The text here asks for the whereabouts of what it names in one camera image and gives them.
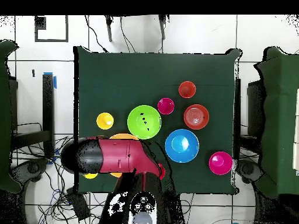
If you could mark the pink bowl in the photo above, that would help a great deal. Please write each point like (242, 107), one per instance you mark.
(220, 164)

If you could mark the grey metal leg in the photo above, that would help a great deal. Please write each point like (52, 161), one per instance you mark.
(109, 30)
(162, 28)

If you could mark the green bowl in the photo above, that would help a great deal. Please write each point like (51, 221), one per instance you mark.
(137, 127)

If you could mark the amber yellow cup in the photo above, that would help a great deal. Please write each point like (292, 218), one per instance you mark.
(104, 122)

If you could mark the bright yellow cup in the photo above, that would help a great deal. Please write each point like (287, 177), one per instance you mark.
(90, 176)

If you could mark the dark green table cloth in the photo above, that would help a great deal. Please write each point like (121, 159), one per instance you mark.
(140, 77)

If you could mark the grey square floor frame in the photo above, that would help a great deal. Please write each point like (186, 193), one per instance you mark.
(51, 40)

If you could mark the orange cup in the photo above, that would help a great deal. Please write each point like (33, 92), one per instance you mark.
(187, 89)

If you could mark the blue bowl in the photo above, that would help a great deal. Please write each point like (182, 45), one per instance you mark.
(182, 152)

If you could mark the large yellow-orange bowl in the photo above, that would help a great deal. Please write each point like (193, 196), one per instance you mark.
(123, 136)

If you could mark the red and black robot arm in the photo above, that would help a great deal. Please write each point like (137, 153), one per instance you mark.
(116, 155)

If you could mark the red cup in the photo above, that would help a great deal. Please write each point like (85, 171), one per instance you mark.
(163, 171)

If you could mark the green cloth side table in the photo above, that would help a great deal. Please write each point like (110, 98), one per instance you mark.
(280, 116)
(4, 116)

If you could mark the black metal stand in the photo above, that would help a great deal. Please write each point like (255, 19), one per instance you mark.
(48, 105)

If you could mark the small orange bowl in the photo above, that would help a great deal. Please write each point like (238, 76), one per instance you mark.
(196, 116)

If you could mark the black cabinet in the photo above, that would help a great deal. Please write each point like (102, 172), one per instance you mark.
(255, 109)
(13, 105)

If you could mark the grey office chair base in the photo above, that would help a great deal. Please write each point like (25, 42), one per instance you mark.
(247, 169)
(30, 168)

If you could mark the pink cup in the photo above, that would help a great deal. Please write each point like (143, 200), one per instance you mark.
(165, 106)

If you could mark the black power adapter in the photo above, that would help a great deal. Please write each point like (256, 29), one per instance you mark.
(78, 205)

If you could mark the black metal post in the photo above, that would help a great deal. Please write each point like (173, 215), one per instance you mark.
(237, 112)

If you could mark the blue tape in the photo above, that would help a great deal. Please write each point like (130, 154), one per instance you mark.
(55, 82)

